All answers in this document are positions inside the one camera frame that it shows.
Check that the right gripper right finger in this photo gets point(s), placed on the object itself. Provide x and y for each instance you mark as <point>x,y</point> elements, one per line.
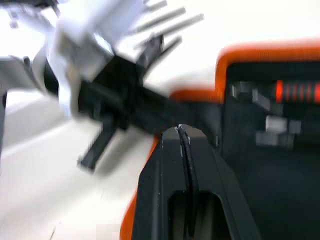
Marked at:
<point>212,180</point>

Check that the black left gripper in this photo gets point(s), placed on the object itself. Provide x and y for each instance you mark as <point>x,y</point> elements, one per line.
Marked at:
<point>117,87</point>

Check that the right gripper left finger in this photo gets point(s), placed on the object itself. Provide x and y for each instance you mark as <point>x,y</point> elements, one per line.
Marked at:
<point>152,180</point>

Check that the black orange-trimmed tool roll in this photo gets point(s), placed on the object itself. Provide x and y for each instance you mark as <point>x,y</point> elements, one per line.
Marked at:
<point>275,187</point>

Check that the black tweezers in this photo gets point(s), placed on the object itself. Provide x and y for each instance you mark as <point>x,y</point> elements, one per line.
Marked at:
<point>162,19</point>
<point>182,23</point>

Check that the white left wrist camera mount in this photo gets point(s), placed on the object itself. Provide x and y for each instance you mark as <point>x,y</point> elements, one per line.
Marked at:
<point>82,20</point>

